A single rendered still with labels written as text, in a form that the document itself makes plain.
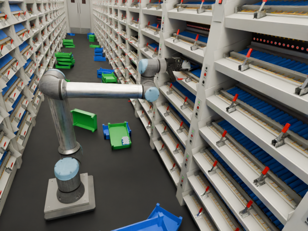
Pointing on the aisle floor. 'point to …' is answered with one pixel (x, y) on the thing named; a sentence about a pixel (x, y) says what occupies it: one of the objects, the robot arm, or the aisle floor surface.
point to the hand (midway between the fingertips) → (190, 68)
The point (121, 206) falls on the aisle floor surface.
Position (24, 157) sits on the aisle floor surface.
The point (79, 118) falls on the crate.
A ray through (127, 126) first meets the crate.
